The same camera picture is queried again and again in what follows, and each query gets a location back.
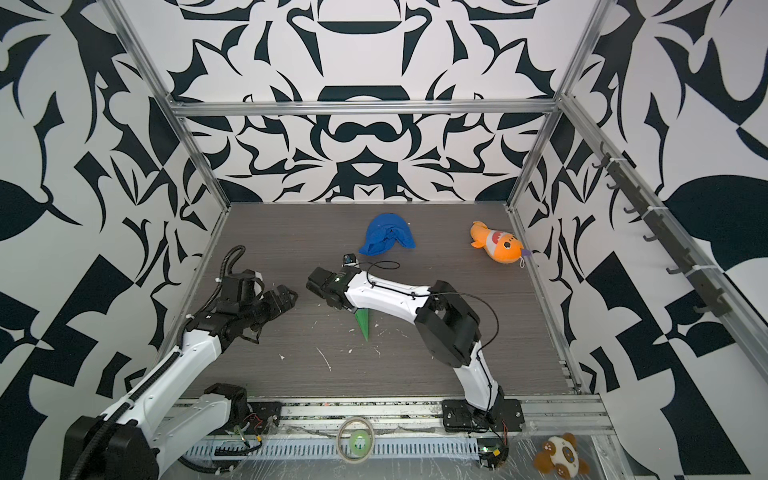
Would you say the small black electronics box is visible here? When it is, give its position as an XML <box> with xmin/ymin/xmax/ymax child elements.
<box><xmin>477</xmin><ymin>437</ymin><xmax>509</xmax><ymax>470</ymax></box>

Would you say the black hook rail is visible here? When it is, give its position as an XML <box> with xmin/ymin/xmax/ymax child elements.
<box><xmin>593</xmin><ymin>143</ymin><xmax>733</xmax><ymax>318</ymax></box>

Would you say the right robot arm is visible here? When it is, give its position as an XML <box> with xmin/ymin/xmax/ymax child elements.
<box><xmin>306</xmin><ymin>266</ymin><xmax>504</xmax><ymax>419</ymax></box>

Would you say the orange fish plush toy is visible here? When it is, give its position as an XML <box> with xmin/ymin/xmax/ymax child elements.
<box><xmin>470</xmin><ymin>221</ymin><xmax>531</xmax><ymax>264</ymax></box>

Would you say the green square paper sheet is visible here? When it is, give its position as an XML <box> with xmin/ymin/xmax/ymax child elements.
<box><xmin>354</xmin><ymin>308</ymin><xmax>370</xmax><ymax>342</ymax></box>

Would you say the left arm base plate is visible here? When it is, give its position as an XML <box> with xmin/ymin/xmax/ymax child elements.
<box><xmin>234</xmin><ymin>401</ymin><xmax>283</xmax><ymax>435</ymax></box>

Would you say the aluminium front rail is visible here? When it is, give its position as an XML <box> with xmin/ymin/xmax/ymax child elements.
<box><xmin>221</xmin><ymin>395</ymin><xmax>615</xmax><ymax>439</ymax></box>

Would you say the blue crumpled cloth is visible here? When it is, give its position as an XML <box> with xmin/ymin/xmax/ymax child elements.
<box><xmin>359</xmin><ymin>213</ymin><xmax>416</xmax><ymax>256</ymax></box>

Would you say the black base cable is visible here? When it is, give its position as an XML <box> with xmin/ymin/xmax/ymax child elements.
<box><xmin>178</xmin><ymin>428</ymin><xmax>265</xmax><ymax>475</ymax></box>

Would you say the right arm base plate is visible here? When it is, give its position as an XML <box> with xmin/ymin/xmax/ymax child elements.
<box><xmin>441</xmin><ymin>398</ymin><xmax>525</xmax><ymax>434</ymax></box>

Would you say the white tape roll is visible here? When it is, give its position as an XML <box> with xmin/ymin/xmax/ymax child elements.
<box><xmin>335</xmin><ymin>416</ymin><xmax>376</xmax><ymax>464</ymax></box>

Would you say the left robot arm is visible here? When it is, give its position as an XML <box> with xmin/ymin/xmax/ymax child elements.
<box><xmin>60</xmin><ymin>270</ymin><xmax>298</xmax><ymax>479</ymax></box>

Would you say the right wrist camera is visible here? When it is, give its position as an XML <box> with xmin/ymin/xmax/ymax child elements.
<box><xmin>342</xmin><ymin>253</ymin><xmax>359</xmax><ymax>268</ymax></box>

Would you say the brown white plush toy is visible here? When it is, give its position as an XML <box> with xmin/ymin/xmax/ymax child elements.
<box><xmin>533</xmin><ymin>432</ymin><xmax>590</xmax><ymax>479</ymax></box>

